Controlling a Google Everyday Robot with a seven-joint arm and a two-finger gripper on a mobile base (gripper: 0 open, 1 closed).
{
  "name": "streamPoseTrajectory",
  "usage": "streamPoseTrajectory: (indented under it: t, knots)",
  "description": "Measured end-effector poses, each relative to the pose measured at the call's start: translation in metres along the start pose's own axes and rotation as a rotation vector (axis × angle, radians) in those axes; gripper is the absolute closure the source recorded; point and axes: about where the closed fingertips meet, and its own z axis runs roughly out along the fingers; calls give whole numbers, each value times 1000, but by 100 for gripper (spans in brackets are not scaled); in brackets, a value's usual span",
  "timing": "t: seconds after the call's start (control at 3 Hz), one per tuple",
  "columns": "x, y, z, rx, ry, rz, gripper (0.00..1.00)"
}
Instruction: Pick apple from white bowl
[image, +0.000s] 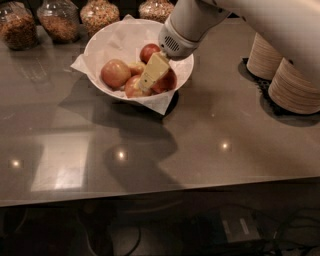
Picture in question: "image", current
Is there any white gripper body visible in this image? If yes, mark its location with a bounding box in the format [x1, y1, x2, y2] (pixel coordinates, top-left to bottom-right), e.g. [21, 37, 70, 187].
[158, 18, 199, 61]

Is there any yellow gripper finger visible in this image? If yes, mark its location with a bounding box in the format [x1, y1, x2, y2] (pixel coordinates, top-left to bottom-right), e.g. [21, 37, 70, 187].
[139, 52, 170, 91]

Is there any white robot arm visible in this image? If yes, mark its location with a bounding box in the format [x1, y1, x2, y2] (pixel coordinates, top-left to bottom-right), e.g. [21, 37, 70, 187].
[139, 0, 320, 91]

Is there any dark red apple at back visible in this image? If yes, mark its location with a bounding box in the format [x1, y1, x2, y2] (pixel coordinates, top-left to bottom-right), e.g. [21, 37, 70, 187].
[139, 43, 160, 63]

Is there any red apple at right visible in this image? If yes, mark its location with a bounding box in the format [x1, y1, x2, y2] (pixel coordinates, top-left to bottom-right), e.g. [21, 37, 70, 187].
[152, 69, 177, 94]

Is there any small yellow apple in middle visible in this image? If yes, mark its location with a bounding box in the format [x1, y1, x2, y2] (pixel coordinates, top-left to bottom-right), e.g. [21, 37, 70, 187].
[128, 61, 146, 76]

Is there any red-green apple at front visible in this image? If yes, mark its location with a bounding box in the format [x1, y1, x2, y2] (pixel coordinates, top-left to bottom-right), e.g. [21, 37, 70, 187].
[125, 75, 152, 98]

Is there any white bowl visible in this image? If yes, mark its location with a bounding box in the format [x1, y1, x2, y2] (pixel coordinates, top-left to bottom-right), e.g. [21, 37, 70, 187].
[83, 18, 195, 103]

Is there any yellow-red apple at left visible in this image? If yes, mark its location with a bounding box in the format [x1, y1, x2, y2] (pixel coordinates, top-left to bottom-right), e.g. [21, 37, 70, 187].
[101, 59, 131, 89]

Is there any glass cereal jar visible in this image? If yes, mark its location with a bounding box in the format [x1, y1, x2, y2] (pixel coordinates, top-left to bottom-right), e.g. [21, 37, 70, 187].
[37, 0, 80, 44]
[0, 1, 38, 50]
[138, 0, 174, 23]
[80, 0, 120, 37]

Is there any white paper liner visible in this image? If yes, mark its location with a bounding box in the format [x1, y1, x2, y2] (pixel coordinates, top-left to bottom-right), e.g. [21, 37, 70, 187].
[71, 15, 194, 115]

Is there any back stack of paper bowls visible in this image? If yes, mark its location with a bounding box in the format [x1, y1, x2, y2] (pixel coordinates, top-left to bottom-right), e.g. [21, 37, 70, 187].
[247, 33, 282, 80]

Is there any stack of paper bowls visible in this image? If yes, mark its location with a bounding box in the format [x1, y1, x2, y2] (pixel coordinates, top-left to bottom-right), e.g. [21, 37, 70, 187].
[268, 58, 320, 115]
[247, 33, 282, 80]

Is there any black rubber mat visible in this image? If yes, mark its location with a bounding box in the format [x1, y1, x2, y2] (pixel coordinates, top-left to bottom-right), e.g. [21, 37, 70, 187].
[242, 58, 288, 116]

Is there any front stack of paper bowls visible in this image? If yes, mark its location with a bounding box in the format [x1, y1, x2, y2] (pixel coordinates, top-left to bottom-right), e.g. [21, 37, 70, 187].
[268, 58, 320, 115]

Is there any leftmost glass cereal jar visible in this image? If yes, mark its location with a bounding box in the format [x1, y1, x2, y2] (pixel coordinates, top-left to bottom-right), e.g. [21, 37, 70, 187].
[0, 1, 38, 50]

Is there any dark box under table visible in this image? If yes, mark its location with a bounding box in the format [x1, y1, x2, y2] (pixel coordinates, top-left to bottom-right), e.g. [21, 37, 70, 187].
[194, 208, 262, 248]

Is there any black cable on floor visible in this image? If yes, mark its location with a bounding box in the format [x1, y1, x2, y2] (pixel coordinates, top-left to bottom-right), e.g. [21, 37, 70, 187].
[259, 213, 320, 256]

